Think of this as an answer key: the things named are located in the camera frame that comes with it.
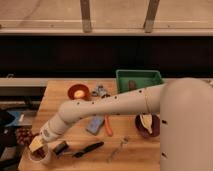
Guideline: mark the black-handled kitchen tool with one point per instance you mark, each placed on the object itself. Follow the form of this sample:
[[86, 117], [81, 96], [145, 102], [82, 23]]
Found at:
[[63, 149]]

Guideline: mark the small metal cup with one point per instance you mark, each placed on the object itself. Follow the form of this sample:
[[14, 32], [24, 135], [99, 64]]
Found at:
[[105, 96]]

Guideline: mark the orange-red bowl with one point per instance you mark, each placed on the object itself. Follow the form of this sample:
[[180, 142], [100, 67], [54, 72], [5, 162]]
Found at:
[[76, 87]]

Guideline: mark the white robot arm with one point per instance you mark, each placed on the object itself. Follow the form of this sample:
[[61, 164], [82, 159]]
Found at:
[[185, 107]]

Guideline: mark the pale round fruit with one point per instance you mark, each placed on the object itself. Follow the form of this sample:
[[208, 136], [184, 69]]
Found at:
[[79, 94]]

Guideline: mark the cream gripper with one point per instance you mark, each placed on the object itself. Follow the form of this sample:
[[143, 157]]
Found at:
[[37, 144]]

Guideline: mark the silver fork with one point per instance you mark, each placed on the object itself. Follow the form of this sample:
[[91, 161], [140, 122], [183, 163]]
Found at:
[[124, 141]]

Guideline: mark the white paper cup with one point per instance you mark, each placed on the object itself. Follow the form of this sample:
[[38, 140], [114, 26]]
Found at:
[[34, 157]]

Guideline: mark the green plastic tray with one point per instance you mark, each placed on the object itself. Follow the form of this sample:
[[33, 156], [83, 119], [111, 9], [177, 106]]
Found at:
[[143, 78]]

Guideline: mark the blue sponge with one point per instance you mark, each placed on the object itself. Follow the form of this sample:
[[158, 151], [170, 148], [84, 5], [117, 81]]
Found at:
[[95, 124]]

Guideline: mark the dark red grape bunch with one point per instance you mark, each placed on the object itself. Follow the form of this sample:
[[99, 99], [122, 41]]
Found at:
[[24, 136]]

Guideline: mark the dark brown block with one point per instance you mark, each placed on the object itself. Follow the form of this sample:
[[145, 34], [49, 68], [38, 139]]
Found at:
[[132, 85]]

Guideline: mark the yellow corn cob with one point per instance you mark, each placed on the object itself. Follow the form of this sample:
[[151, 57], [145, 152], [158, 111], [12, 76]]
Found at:
[[146, 121]]

